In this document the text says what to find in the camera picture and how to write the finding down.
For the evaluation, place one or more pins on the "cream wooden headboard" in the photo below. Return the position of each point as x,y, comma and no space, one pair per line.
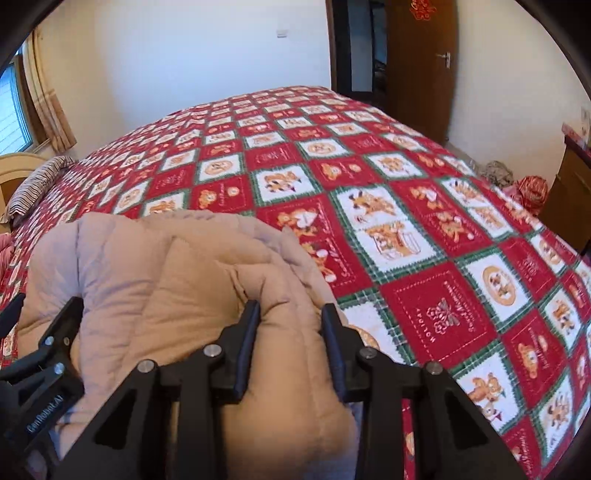
18,166

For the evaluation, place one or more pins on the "beige checked curtain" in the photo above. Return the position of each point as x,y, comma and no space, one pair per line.
51,110

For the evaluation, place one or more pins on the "striped pillow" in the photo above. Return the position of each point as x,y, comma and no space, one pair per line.
37,184

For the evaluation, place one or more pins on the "grey cloth pile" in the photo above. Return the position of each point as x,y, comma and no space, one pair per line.
497,173

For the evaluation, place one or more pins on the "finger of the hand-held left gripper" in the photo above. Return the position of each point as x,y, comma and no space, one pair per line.
64,327
11,318

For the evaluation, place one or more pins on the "brown wooden door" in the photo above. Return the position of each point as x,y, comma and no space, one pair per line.
415,78

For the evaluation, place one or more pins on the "dark wooden door frame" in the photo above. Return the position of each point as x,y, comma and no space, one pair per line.
333,46

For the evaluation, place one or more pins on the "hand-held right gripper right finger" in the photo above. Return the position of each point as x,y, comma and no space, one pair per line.
334,360

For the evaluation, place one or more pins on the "red patterned bag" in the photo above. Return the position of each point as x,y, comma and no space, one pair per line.
532,194

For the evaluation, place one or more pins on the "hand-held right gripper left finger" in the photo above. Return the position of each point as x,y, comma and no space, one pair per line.
245,360

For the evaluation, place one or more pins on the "window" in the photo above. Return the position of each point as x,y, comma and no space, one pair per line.
14,115

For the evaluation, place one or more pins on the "beige quilted puffer jacket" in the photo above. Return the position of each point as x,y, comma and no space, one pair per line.
161,286

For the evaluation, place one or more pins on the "red paper door decoration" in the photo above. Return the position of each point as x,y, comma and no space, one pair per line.
424,9

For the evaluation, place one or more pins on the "red patchwork printed quilt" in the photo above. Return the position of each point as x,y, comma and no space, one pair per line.
415,258

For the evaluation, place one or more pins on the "red box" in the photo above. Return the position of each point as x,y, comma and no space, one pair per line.
577,136

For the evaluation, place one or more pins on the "wooden cabinet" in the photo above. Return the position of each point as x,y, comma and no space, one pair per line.
572,194

